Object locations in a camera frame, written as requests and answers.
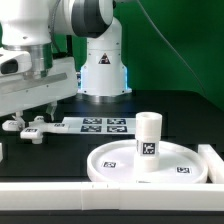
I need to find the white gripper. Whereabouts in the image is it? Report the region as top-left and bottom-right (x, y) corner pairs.
(0, 57), (78, 131)

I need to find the white cross-shaped table base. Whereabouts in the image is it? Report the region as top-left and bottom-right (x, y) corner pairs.
(2, 116), (69, 144)

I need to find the white round table top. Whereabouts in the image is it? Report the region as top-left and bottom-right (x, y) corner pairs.
(87, 139), (208, 184)

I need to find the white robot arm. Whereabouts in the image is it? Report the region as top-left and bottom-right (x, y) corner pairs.
(0, 0), (131, 131)

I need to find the white marker sheet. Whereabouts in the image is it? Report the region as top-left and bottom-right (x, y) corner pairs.
(63, 117), (135, 135)

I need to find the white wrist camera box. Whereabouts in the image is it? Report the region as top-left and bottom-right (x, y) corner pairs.
(0, 47), (32, 77)

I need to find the white front fence rail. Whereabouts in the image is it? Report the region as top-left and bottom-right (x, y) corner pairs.
(0, 182), (224, 211)

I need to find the white fence rail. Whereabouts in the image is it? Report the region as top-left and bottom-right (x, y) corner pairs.
(0, 182), (224, 211)
(198, 144), (224, 184)

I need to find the white right fence rail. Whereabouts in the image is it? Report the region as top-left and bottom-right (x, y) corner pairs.
(198, 144), (224, 184)

